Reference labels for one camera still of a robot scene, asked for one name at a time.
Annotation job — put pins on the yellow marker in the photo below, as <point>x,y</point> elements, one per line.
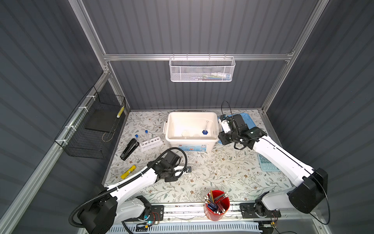
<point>128,172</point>

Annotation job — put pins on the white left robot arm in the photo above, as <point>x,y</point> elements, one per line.
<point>98,214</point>

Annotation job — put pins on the yellow item in basket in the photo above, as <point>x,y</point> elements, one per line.
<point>120,112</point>

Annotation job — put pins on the white wire wall basket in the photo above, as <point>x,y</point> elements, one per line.
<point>201,69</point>

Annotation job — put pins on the black stapler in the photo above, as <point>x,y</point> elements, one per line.
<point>133,144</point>

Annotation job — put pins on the red pencil cup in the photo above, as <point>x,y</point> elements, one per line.
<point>217,204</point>

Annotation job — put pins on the teal calculator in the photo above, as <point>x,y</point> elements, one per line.
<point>266,165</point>

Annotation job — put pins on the black wire side basket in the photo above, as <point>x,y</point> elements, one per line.
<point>93,129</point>

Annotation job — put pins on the blue bottle cap piece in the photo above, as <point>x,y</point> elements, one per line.
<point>205,131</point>

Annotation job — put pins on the clear glass flask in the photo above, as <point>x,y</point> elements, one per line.
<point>186,134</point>

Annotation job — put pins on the white test tube rack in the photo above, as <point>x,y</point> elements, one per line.
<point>154,142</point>

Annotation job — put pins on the white plastic storage bin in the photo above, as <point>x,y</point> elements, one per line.
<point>194,122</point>

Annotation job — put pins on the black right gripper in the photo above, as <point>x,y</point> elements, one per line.
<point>221,137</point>

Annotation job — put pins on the blue plastic bin lid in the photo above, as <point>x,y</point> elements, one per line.
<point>246,119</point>

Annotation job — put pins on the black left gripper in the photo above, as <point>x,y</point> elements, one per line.
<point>171,179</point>

